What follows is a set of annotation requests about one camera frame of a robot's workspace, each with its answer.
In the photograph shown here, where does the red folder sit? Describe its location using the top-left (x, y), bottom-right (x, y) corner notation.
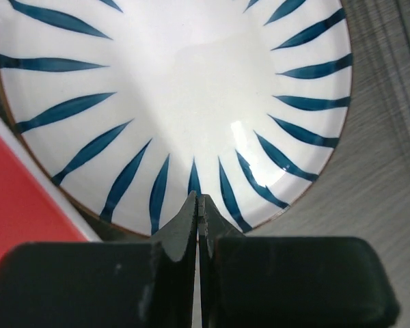
top-left (0, 118), bottom-right (100, 259)

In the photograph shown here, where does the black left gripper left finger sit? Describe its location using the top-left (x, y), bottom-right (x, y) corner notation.
top-left (0, 192), bottom-right (197, 327)

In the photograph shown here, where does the white blue striped plate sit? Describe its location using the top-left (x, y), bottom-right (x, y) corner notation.
top-left (0, 1), bottom-right (353, 235)

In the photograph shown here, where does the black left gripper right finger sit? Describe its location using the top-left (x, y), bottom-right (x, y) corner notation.
top-left (198, 195), bottom-right (400, 327)

